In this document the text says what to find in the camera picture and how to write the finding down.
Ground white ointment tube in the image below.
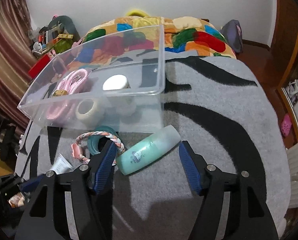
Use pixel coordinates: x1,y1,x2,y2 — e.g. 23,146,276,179
50,154,73,175

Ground mint green bottle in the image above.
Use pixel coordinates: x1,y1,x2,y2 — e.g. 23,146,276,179
116,125,180,176

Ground white bandage roll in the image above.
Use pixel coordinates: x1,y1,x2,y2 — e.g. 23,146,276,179
75,99,105,127

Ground pink rope bundle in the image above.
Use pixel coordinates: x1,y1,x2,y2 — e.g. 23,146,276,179
45,68,93,120

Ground person left hand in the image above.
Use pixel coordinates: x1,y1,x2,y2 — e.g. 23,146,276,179
8,192,26,208

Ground grey black patterned blanket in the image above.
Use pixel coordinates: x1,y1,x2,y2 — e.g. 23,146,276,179
16,53,290,239

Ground black office chair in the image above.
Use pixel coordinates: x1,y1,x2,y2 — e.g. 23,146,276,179
0,113,18,171

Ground pink croc shoe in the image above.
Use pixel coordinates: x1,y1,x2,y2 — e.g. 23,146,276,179
280,114,292,137

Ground small white bottle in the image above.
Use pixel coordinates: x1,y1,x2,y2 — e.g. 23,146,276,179
102,74,129,91

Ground clear plastic storage box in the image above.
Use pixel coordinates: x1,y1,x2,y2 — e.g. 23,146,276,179
18,25,165,133

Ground red box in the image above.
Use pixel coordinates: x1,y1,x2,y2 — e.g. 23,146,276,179
28,54,50,79

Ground wooden shelf unit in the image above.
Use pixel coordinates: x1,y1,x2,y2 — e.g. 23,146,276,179
270,0,298,148

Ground purple grey backpack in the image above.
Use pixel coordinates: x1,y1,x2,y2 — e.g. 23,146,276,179
220,20,243,54

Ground striped pink curtain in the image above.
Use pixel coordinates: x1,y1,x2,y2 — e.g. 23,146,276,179
0,0,36,129

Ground green grey neck pillow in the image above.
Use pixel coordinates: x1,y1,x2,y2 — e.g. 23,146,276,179
48,15,80,42

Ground colourful patchwork quilt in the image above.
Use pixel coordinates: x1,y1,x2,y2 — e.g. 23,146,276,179
82,16,236,59

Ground yellow neck pillow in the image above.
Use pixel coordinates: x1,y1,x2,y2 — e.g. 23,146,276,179
126,9,149,17

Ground braided pink rope toy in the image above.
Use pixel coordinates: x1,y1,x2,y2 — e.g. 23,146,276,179
71,131,126,164

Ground teal tape ring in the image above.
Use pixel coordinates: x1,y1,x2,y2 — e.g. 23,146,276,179
87,126,121,157

